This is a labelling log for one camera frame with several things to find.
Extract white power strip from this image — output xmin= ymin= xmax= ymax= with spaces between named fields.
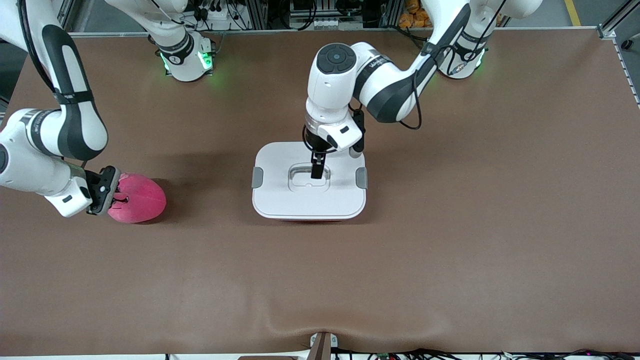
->
xmin=196 ymin=5 xmax=246 ymax=31

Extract pink plush toy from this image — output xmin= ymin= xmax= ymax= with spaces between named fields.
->
xmin=107 ymin=173 xmax=167 ymax=224

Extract metal table clamp bracket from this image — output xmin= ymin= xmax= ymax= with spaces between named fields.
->
xmin=308 ymin=331 xmax=339 ymax=360

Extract aluminium frame post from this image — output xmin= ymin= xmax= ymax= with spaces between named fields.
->
xmin=597 ymin=0 xmax=640 ymax=40

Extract orange packaged items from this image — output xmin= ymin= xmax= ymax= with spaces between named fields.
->
xmin=398 ymin=0 xmax=432 ymax=29

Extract white connector strip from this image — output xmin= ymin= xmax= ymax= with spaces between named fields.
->
xmin=299 ymin=17 xmax=341 ymax=30

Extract brown table mat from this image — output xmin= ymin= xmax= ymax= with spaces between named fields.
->
xmin=0 ymin=27 xmax=640 ymax=357

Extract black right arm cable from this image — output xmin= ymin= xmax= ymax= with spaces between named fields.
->
xmin=17 ymin=0 xmax=60 ymax=95

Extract white box lid with handle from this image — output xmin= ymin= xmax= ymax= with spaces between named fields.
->
xmin=251 ymin=141 xmax=368 ymax=221

